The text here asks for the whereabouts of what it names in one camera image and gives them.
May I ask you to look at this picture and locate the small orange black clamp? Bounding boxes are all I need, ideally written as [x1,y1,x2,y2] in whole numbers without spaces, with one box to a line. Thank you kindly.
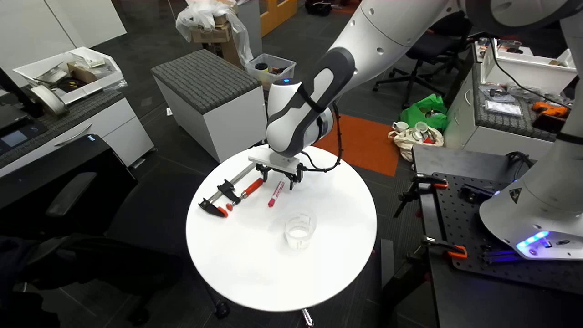
[394,174,452,220]
[407,236,471,263]

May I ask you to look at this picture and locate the white plastic bag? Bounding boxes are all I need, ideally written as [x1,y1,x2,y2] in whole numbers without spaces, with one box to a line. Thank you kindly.
[174,0,254,66]

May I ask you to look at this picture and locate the grey equipment box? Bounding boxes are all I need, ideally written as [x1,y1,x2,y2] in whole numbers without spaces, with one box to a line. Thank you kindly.
[462,79,571,159]

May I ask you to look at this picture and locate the red black bar clamp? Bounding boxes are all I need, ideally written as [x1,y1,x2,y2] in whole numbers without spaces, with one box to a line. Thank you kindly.
[197,163,267,220]

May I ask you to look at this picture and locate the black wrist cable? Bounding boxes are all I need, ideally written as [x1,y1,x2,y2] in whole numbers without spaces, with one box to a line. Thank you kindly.
[299,108,345,176]

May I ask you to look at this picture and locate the white open bin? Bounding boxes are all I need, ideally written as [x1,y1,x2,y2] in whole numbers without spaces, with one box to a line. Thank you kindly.
[482,41,580,97]

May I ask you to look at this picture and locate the white cabinet with grey cushion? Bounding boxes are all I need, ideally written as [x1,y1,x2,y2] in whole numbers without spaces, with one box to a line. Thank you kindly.
[150,48,270,165]

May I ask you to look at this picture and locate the orange hand tool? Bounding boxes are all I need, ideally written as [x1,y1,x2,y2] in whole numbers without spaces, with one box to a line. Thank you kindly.
[533,99,571,119]

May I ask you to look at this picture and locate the white printed tote bag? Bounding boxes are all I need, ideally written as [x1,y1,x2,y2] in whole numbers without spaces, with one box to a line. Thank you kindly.
[389,119,447,165]

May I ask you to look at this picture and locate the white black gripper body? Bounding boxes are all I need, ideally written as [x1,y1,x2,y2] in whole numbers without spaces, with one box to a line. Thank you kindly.
[248,148,307,178]

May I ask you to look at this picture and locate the white tape roll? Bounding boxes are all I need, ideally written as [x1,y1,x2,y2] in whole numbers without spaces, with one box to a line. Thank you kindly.
[28,83,70,117]

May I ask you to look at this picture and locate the green bag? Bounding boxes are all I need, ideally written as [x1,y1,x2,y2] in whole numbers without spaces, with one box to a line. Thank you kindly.
[400,92,451,134]

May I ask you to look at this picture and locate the red and white marker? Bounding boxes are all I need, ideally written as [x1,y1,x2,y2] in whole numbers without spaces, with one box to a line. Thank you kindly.
[267,179,288,210]

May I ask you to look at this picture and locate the clear plastic cup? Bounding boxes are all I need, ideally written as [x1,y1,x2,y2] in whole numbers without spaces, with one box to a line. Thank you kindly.
[283,209,319,252]

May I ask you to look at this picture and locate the small grey bin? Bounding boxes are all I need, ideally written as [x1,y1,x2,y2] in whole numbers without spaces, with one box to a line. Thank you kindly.
[245,52,299,88]

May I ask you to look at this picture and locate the black office chair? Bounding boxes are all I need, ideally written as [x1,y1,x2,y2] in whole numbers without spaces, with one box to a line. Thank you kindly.
[0,134,203,328]

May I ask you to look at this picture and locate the orange floor mat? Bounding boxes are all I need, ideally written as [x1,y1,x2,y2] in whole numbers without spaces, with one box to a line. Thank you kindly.
[316,114,403,179]

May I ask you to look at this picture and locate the white drawer desk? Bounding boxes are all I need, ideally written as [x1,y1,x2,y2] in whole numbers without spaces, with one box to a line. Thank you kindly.
[0,90,157,181]

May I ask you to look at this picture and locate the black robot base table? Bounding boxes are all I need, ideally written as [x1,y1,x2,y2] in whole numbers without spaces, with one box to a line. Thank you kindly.
[412,145,583,328]

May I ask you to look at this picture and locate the white tray of clutter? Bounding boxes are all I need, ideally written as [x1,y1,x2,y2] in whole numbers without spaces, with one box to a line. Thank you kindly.
[13,46,128,107]

